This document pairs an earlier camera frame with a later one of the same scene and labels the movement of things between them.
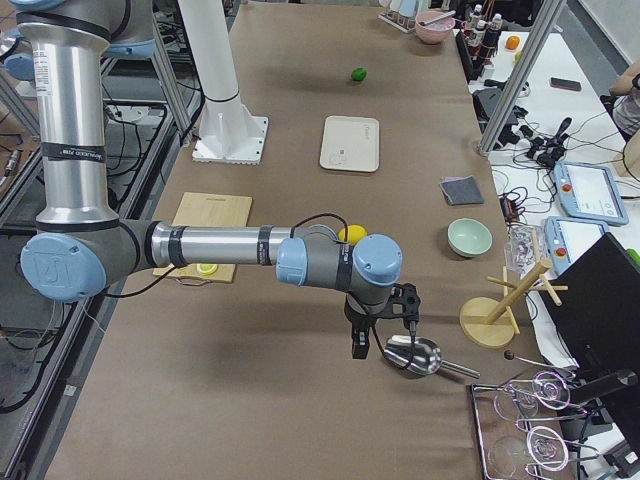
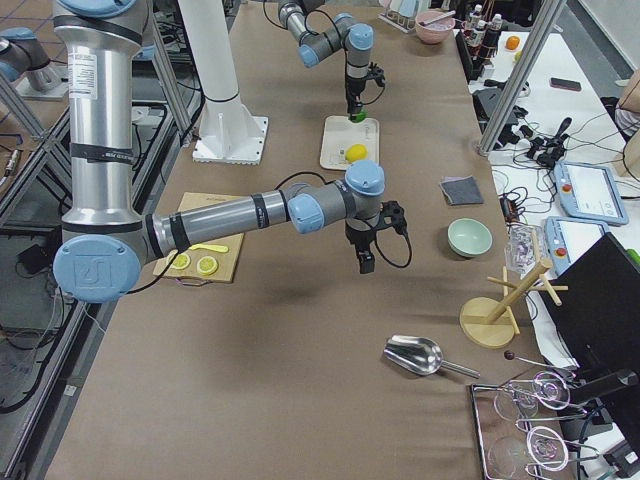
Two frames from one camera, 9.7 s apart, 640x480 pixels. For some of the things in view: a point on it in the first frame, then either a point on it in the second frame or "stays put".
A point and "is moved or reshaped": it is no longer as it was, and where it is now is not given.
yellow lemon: [355, 232] is moved or reshaped
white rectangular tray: [350, 143] stays put
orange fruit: [512, 42] stays put
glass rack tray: [523, 426] stays put
